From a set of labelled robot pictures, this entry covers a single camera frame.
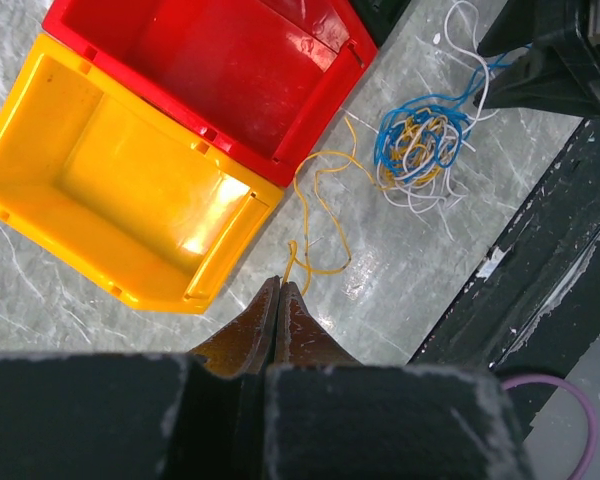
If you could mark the red plastic bin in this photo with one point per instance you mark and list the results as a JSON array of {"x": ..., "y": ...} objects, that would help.
[{"x": 259, "y": 80}]

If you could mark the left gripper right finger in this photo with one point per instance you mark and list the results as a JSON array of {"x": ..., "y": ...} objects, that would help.
[{"x": 300, "y": 339}]

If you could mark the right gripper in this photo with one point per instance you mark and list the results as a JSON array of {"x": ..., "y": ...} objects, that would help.
[{"x": 560, "y": 73}]

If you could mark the black plastic bin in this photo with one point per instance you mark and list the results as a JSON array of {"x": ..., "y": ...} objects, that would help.
[{"x": 380, "y": 17}]

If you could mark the yellow plastic bin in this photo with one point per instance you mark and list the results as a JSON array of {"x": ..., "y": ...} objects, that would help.
[{"x": 149, "y": 211}]

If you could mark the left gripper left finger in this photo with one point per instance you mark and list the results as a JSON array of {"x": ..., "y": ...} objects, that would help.
[{"x": 243, "y": 345}]

